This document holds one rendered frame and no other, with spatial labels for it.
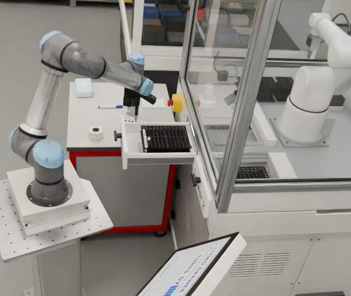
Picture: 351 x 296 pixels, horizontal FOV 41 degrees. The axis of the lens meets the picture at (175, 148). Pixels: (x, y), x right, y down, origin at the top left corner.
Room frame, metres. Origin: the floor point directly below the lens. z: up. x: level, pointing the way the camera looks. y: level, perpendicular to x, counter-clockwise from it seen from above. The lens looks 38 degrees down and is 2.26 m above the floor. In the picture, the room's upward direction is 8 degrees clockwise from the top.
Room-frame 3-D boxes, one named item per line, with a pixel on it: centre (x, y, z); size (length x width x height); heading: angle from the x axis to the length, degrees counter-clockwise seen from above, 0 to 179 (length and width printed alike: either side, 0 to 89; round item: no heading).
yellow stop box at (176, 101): (2.15, 0.03, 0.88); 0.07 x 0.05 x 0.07; 13
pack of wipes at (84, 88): (2.32, 0.58, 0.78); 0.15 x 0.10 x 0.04; 18
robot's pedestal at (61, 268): (1.40, 0.50, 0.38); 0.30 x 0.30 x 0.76; 33
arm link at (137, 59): (1.97, 0.24, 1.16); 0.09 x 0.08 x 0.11; 144
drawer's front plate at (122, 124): (1.76, 0.25, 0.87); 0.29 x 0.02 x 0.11; 13
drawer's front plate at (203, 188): (1.52, -0.13, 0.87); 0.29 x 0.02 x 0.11; 13
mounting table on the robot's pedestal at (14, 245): (1.39, 0.52, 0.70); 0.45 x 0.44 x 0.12; 123
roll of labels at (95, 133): (1.91, 0.42, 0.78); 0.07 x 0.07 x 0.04
